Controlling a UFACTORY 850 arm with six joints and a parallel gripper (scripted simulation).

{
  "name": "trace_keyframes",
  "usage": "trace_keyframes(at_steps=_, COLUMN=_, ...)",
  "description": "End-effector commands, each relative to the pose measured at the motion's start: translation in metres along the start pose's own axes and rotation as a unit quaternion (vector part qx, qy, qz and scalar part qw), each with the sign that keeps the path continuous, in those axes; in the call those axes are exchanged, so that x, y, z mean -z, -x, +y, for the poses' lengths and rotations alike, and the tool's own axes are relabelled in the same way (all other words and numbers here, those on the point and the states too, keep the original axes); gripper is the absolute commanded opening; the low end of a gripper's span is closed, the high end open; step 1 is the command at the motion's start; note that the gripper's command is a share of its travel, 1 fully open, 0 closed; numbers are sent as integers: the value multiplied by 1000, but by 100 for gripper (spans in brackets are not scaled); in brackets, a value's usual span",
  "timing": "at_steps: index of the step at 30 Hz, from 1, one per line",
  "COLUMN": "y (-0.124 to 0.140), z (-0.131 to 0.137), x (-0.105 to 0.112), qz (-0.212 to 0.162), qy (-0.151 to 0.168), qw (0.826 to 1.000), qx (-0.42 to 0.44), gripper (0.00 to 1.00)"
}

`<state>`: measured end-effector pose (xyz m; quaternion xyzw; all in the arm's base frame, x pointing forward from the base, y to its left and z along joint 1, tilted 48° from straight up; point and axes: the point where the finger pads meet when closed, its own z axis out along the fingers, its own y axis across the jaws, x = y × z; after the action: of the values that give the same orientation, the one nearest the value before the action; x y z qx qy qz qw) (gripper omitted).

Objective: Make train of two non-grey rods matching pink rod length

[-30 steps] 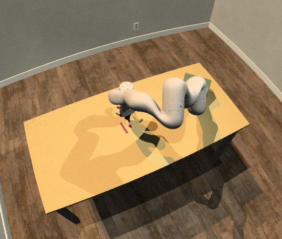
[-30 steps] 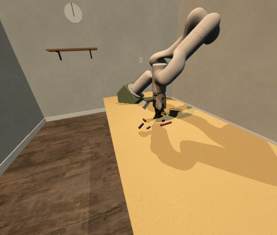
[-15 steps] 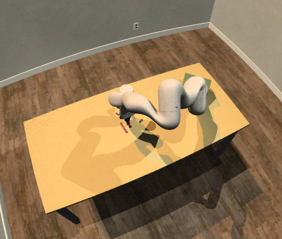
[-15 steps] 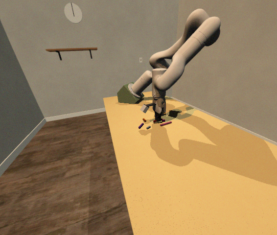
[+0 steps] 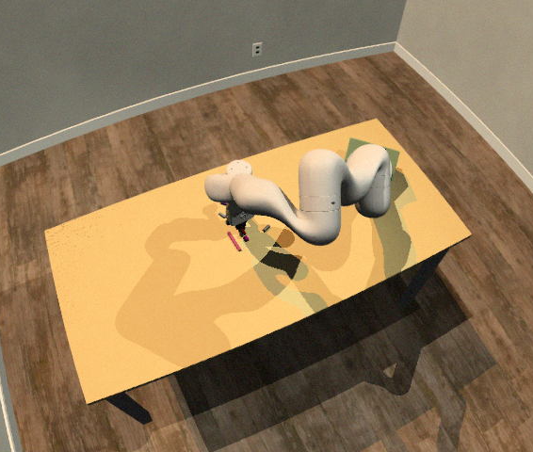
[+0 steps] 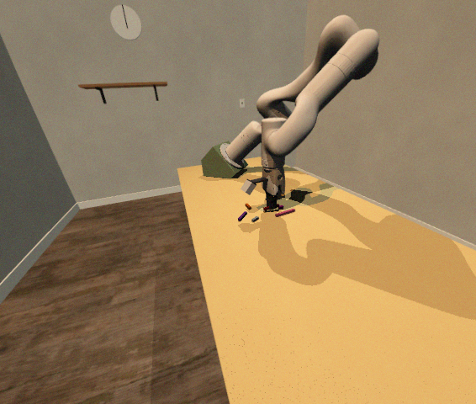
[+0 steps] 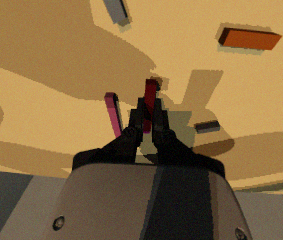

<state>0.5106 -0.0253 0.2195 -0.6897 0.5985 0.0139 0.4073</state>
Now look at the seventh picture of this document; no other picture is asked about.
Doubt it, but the grey rod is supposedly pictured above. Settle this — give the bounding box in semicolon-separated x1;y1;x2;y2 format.
196;121;220;134
103;0;128;24

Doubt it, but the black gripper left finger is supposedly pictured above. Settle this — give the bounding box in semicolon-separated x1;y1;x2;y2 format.
72;97;145;170

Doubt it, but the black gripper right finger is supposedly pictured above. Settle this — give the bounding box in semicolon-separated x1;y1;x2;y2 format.
152;98;225;177

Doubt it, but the pink rod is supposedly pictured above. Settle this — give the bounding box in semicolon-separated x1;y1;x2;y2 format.
104;92;122;138

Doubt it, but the orange-brown rectangular block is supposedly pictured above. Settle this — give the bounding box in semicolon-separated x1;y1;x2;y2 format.
218;27;282;50

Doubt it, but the dark red rod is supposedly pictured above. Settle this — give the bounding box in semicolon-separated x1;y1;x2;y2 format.
143;79;156;132

